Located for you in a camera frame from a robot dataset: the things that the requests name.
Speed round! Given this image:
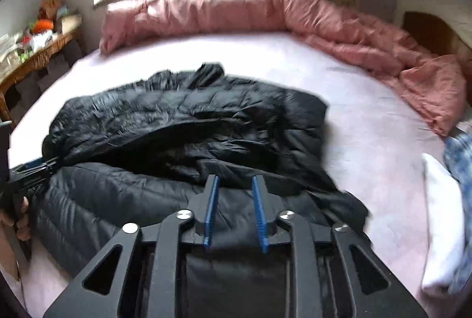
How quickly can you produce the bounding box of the bed with pink sheet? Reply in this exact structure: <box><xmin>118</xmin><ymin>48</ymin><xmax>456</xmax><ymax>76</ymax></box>
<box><xmin>10</xmin><ymin>33</ymin><xmax>454</xmax><ymax>317</ymax></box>

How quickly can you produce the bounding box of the stack of books on table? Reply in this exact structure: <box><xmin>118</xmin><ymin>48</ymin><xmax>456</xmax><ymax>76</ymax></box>
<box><xmin>58</xmin><ymin>14</ymin><xmax>82</xmax><ymax>34</ymax></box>

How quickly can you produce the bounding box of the white folded garment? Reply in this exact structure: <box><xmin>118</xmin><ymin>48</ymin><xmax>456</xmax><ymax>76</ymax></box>
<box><xmin>422</xmin><ymin>153</ymin><xmax>465</xmax><ymax>296</ymax></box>

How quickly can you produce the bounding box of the pink quilt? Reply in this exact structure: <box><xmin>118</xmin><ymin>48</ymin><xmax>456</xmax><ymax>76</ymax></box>
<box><xmin>99</xmin><ymin>0</ymin><xmax>466</xmax><ymax>136</ymax></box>

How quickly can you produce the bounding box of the ornate wooden side table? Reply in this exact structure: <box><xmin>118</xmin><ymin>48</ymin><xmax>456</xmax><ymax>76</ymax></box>
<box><xmin>0</xmin><ymin>25</ymin><xmax>86</xmax><ymax>121</ymax></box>

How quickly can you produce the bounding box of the black quilted down jacket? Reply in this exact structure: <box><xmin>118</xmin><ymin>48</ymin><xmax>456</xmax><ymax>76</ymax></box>
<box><xmin>35</xmin><ymin>64</ymin><xmax>368</xmax><ymax>317</ymax></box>

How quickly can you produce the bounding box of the left hand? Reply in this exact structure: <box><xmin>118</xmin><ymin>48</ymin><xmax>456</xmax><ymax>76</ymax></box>
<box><xmin>1</xmin><ymin>197</ymin><xmax>31</xmax><ymax>241</ymax></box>

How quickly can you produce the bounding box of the orange plush toy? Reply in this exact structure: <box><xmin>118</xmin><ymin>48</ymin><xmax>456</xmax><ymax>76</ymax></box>
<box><xmin>32</xmin><ymin>19</ymin><xmax>54</xmax><ymax>34</ymax></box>

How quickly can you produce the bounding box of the blue plaid folded garment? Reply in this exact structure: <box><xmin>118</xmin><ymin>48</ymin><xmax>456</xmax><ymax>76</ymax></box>
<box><xmin>441</xmin><ymin>132</ymin><xmax>472</xmax><ymax>296</ymax></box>

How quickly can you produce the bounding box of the wooden carved headboard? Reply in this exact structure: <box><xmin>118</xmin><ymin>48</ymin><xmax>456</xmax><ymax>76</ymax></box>
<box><xmin>394</xmin><ymin>0</ymin><xmax>471</xmax><ymax>93</ymax></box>

